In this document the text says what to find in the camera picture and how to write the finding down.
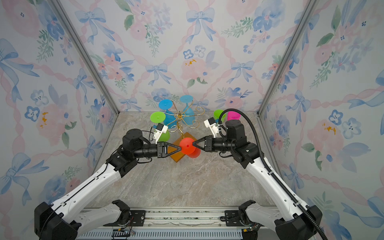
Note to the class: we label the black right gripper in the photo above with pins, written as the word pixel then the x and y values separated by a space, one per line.
pixel 209 144

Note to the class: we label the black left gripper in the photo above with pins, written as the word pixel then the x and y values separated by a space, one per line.
pixel 159 145

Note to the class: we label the red wine glass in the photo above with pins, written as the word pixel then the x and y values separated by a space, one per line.
pixel 188 148

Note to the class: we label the green wine glass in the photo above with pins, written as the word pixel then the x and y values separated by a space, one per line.
pixel 217 114
pixel 159 117

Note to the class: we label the pink wine glass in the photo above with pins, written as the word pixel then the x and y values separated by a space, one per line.
pixel 233 116

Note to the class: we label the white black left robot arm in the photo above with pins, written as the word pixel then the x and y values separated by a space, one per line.
pixel 62 219

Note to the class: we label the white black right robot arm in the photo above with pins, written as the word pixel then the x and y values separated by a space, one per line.
pixel 294 219

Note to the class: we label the blue wine glass right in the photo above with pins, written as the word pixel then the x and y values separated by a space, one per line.
pixel 188 112

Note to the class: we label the blue wine glass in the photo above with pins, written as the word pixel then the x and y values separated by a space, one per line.
pixel 188 112
pixel 170 119

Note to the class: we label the blue wine glass left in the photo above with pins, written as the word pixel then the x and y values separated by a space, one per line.
pixel 170 119

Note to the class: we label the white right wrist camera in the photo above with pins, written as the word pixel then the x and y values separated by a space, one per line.
pixel 213 126

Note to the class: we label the gold wire rack wooden base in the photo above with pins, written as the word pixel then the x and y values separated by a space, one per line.
pixel 179 128

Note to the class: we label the aluminium rail base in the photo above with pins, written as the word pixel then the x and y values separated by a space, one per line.
pixel 194 223

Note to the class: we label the aluminium corner post right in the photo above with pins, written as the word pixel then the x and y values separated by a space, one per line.
pixel 291 47

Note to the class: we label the aluminium corner post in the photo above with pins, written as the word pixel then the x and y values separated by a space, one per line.
pixel 85 56
pixel 291 47

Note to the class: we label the aluminium corner post left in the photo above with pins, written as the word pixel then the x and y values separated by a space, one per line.
pixel 85 56

